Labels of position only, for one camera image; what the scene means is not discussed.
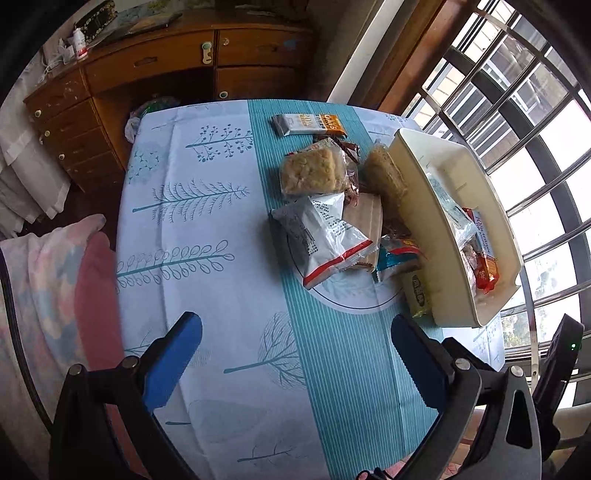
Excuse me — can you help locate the cream plastic storage bin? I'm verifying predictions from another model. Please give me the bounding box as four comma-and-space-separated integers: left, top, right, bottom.
389, 128, 523, 328

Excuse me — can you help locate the white lace covered furniture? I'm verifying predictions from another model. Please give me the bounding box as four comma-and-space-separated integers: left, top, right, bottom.
1, 54, 70, 239

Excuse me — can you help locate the metal window grille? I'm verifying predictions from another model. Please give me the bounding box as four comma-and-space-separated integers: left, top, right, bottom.
401, 1, 590, 375

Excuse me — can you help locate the blue red snack packet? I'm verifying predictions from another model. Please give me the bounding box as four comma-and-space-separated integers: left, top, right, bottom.
374, 235, 426, 283

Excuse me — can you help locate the beige rice cracker pack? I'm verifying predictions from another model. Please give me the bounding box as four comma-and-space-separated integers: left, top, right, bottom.
280, 138, 351, 198

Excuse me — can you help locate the green pastry packet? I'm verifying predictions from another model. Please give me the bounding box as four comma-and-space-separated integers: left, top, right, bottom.
402, 270, 432, 318

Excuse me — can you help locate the wooden desk with drawers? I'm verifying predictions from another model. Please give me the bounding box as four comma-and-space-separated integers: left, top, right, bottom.
24, 9, 317, 192

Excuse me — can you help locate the green item plastic bag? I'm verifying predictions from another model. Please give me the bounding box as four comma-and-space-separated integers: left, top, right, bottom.
124, 96, 180, 144

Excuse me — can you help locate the black patterned case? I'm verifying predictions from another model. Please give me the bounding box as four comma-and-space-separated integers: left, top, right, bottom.
75, 0, 117, 42

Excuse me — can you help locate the orange white oat bar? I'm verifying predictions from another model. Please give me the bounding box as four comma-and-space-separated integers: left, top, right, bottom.
270, 113, 346, 137

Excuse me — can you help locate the teal white tablecloth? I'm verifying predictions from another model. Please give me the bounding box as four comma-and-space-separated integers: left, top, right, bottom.
114, 98, 507, 480

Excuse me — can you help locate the brown mixed nut packet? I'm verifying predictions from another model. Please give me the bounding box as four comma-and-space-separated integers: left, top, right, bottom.
314, 135, 360, 206

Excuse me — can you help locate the pale blue snack pouch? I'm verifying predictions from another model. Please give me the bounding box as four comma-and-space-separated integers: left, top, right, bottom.
426, 171, 477, 250

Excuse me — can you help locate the white red bottle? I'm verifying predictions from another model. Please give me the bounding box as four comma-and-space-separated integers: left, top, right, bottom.
72, 28, 88, 60

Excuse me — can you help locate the white silver snack bag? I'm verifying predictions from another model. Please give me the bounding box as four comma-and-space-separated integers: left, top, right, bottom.
270, 193, 378, 290

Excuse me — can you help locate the beige wafer pack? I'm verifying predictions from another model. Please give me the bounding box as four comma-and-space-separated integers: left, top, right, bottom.
342, 193, 383, 272

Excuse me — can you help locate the pastel floral blanket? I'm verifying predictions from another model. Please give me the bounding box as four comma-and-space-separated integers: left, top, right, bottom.
1, 214, 124, 479

